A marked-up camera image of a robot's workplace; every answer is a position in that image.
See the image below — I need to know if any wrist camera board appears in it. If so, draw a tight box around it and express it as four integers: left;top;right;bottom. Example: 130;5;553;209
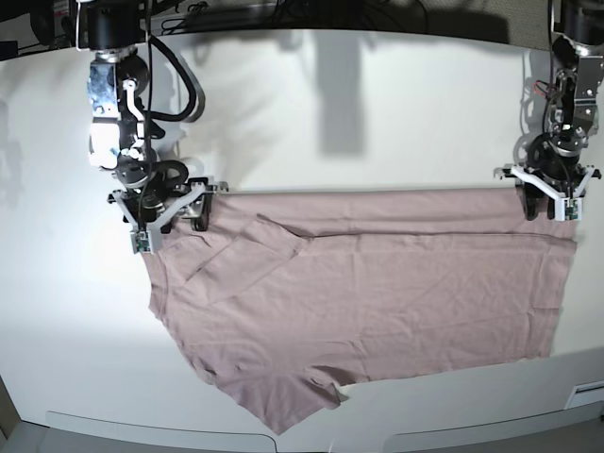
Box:
554;197;583;222
129;229;162;254

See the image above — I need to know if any pink T-shirt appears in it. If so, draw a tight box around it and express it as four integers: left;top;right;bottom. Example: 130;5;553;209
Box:
144;188;577;434

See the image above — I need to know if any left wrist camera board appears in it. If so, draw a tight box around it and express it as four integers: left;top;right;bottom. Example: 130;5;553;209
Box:
554;197;583;222

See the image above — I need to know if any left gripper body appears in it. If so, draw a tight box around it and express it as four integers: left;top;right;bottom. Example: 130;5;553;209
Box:
494;164;602;205

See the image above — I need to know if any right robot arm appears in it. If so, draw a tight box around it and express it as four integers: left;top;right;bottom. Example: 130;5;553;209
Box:
75;1;228;254

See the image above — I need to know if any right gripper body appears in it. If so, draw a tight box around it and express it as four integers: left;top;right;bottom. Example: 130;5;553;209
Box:
108;175;229;254

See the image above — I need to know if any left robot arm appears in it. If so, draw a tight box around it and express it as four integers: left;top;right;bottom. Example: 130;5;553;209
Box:
495;1;603;222

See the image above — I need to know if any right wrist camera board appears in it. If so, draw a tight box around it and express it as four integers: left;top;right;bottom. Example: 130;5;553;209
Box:
129;229;162;254

